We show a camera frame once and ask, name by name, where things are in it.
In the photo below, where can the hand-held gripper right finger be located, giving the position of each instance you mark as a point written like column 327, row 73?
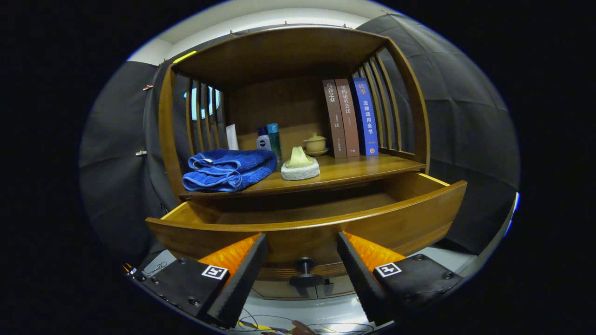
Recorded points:
column 361, row 281

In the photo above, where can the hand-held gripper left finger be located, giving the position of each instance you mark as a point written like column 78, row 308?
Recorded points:
column 242, row 284

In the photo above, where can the wooden drawer with black knob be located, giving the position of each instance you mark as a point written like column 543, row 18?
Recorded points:
column 396, row 223

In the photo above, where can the wooden cabinet door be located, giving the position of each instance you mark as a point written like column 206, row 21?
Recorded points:
column 270, row 292
column 337, row 288

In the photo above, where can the wooden countertop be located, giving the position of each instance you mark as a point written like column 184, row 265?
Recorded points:
column 358, row 167

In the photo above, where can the wooden cabinet with slatted sides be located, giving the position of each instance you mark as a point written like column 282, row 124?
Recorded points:
column 279, row 51

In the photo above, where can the folded blue towel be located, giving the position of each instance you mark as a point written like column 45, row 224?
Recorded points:
column 228, row 172

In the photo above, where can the white bottle with blue cap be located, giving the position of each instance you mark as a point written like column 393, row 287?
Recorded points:
column 263, row 142

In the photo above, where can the beige lidded teacup with saucer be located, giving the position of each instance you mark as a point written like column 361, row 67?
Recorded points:
column 315, row 144

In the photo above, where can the white tube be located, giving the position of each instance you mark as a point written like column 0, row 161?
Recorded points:
column 232, row 137

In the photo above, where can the teal bottle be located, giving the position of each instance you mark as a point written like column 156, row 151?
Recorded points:
column 274, row 139

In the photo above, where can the dark brown book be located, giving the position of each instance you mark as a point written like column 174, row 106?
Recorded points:
column 335, row 121

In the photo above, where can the reddish brown book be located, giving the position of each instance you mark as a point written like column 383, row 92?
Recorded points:
column 348, row 118

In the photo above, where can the blue book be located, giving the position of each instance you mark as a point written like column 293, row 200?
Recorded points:
column 366, row 116

